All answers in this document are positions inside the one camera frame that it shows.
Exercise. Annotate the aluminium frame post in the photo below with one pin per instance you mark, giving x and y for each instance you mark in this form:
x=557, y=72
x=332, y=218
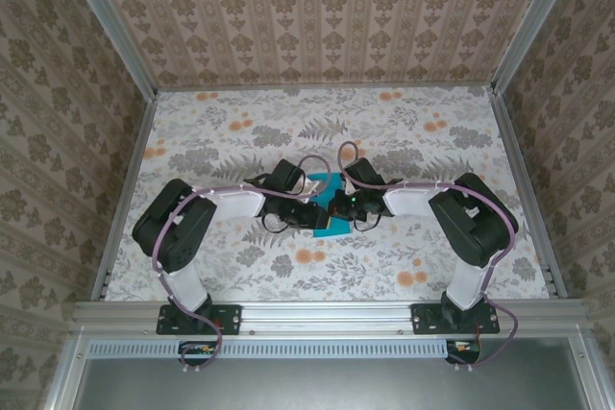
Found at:
x=109, y=21
x=535, y=21

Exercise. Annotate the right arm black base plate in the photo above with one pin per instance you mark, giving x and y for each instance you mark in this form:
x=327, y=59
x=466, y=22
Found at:
x=423, y=319

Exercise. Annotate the black controller board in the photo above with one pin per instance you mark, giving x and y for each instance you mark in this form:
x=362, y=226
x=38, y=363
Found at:
x=192, y=357
x=468, y=357

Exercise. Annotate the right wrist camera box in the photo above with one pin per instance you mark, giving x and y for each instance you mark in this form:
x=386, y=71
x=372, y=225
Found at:
x=362, y=172

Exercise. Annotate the floral patterned table covering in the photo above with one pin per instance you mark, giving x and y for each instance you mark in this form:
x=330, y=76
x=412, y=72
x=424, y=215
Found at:
x=336, y=285

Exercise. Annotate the aluminium mounting rail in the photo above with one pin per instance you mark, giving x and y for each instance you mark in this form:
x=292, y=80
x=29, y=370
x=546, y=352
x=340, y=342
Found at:
x=327, y=316

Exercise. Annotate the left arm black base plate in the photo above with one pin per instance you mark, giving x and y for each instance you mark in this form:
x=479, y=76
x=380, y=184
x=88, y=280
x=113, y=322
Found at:
x=230, y=319

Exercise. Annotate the blue paper sheet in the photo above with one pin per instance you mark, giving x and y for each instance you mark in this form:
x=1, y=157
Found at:
x=329, y=189

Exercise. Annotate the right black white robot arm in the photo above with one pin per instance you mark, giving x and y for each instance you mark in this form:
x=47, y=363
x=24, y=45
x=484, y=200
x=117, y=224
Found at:
x=471, y=237

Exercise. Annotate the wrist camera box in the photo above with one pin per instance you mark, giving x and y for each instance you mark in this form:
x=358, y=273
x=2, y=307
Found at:
x=362, y=172
x=284, y=174

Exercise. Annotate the grey metal panel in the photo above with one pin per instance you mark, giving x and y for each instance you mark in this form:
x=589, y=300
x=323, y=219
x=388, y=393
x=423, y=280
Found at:
x=327, y=386

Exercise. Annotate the thin aluminium edge rail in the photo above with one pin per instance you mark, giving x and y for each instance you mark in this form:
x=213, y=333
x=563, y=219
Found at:
x=327, y=87

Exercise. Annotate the aluminium side rail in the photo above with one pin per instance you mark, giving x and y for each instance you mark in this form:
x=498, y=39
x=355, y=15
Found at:
x=510, y=141
x=140, y=141

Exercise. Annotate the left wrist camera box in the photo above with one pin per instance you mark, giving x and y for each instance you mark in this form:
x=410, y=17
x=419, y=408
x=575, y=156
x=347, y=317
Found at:
x=284, y=174

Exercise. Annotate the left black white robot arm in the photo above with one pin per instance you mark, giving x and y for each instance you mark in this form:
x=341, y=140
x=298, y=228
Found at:
x=187, y=247

